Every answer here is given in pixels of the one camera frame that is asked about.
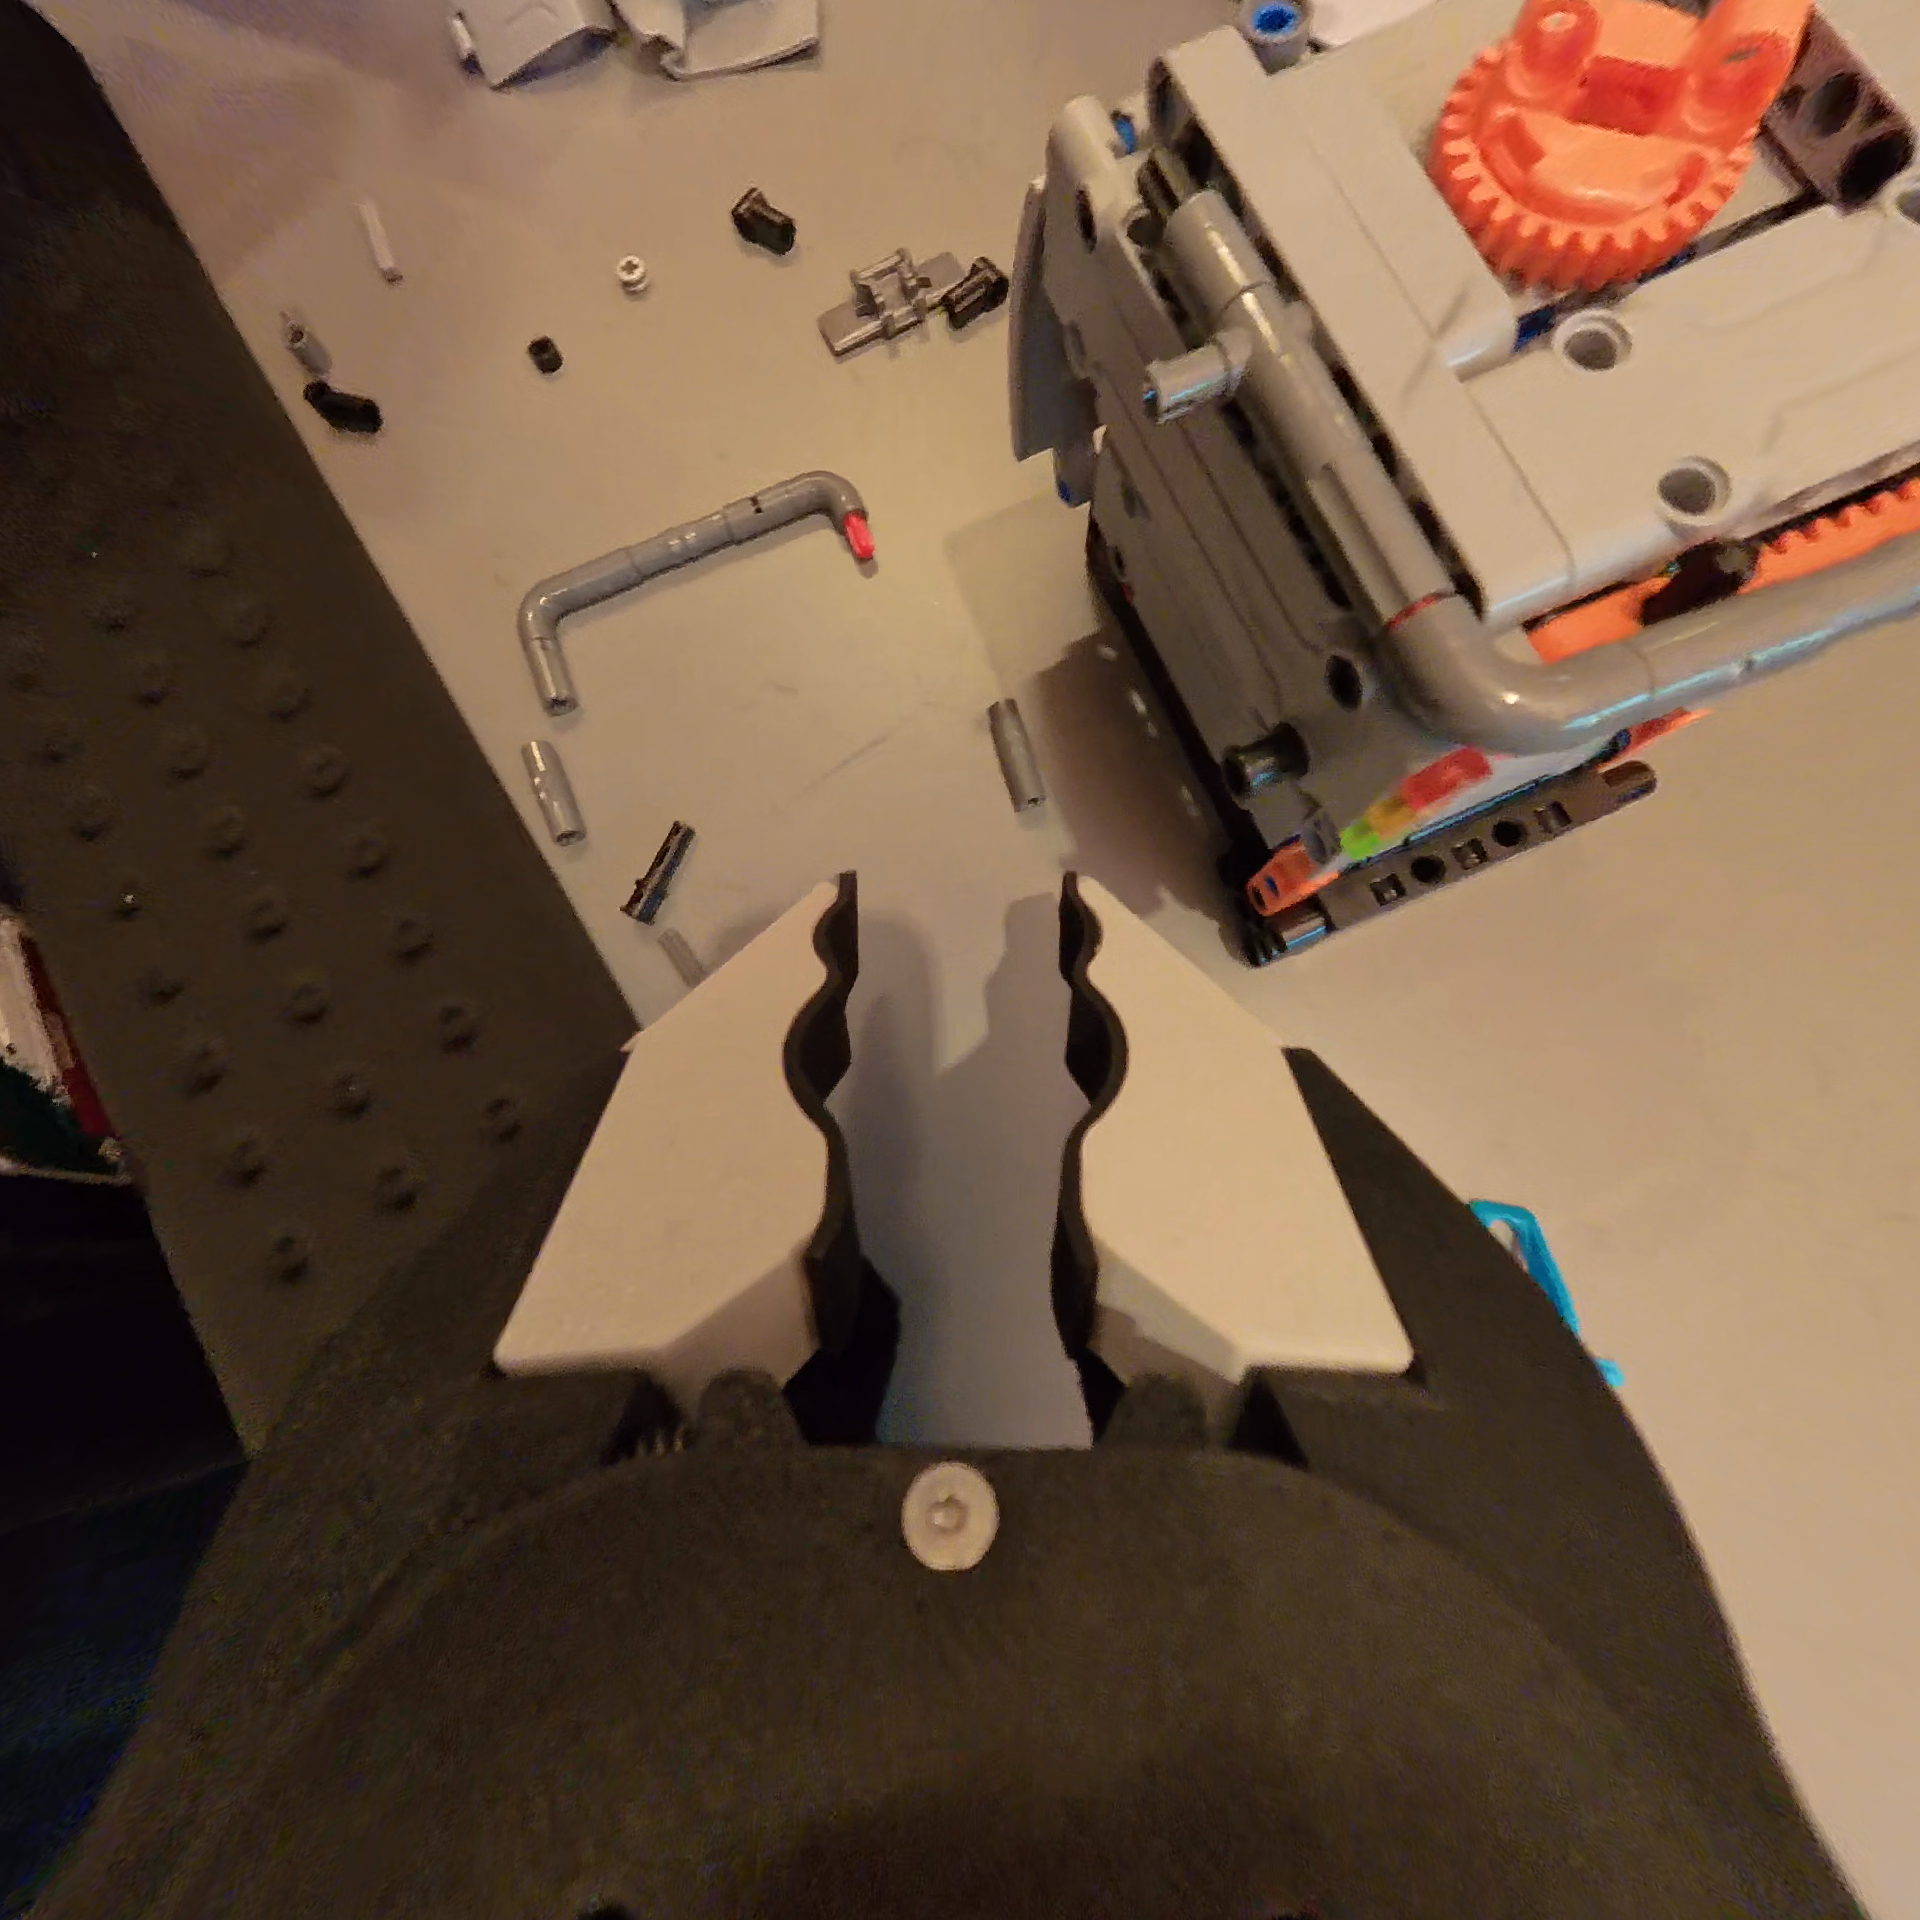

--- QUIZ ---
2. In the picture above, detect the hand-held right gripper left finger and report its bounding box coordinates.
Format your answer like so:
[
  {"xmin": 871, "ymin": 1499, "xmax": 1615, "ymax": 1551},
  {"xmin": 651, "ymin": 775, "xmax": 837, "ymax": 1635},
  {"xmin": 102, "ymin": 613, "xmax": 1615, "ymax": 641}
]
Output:
[{"xmin": 490, "ymin": 875, "xmax": 865, "ymax": 1391}]

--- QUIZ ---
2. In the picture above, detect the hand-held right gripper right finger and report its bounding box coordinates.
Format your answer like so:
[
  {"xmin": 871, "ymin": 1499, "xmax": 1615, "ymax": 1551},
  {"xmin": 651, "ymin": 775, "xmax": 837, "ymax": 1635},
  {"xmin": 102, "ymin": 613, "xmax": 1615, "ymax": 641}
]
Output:
[{"xmin": 1054, "ymin": 875, "xmax": 1419, "ymax": 1391}]

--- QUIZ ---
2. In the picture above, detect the blue brick separator tool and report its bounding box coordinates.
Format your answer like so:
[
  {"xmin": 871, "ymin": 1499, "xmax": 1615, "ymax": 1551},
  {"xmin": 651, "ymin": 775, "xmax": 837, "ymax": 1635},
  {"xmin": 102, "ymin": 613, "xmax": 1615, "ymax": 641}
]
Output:
[{"xmin": 1475, "ymin": 1196, "xmax": 1625, "ymax": 1389}]

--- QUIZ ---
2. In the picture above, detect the grey bent brick tube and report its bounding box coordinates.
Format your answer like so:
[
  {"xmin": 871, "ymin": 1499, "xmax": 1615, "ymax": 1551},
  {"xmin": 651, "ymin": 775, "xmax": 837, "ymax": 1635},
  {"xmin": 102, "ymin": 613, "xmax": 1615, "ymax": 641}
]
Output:
[{"xmin": 515, "ymin": 470, "xmax": 881, "ymax": 717}]

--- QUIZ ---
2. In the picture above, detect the grey brick model orange gear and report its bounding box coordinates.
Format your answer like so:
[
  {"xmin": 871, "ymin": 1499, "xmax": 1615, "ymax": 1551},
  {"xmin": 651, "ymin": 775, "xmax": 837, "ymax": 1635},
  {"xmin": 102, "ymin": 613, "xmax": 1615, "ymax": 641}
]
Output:
[{"xmin": 1009, "ymin": 0, "xmax": 1920, "ymax": 970}]

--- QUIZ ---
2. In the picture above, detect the grey track link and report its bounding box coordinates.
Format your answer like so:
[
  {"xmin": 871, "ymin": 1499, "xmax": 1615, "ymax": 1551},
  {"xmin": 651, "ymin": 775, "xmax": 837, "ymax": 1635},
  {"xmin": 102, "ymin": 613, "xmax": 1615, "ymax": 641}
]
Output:
[{"xmin": 818, "ymin": 246, "xmax": 958, "ymax": 358}]

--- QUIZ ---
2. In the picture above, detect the black brick pin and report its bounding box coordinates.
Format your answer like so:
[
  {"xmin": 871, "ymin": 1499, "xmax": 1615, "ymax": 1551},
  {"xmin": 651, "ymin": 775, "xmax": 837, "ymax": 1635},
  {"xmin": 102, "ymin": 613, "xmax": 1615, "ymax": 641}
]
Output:
[{"xmin": 619, "ymin": 817, "xmax": 697, "ymax": 921}]

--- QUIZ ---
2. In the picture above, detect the black perforated pad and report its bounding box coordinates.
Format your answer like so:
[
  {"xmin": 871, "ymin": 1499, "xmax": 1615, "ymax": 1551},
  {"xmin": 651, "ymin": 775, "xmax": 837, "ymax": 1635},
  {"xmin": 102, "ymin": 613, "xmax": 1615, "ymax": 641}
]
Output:
[{"xmin": 0, "ymin": 0, "xmax": 640, "ymax": 1461}]

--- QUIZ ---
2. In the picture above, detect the red white printed packet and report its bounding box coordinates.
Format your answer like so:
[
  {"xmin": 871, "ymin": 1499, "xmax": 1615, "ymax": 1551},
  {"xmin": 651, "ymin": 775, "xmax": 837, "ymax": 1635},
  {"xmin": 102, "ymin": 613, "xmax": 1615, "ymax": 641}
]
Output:
[{"xmin": 0, "ymin": 904, "xmax": 123, "ymax": 1181}]

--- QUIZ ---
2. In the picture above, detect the grey brick wing assembly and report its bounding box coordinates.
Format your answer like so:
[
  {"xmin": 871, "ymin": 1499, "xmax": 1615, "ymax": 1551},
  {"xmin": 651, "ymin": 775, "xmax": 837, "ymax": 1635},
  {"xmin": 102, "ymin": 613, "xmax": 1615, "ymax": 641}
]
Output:
[{"xmin": 607, "ymin": 0, "xmax": 822, "ymax": 81}]

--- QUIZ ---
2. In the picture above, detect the grey curved brick panel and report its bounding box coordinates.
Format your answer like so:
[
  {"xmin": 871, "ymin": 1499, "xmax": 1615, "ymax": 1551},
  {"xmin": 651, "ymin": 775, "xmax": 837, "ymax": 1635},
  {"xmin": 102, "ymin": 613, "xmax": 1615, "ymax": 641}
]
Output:
[{"xmin": 449, "ymin": 0, "xmax": 619, "ymax": 89}]

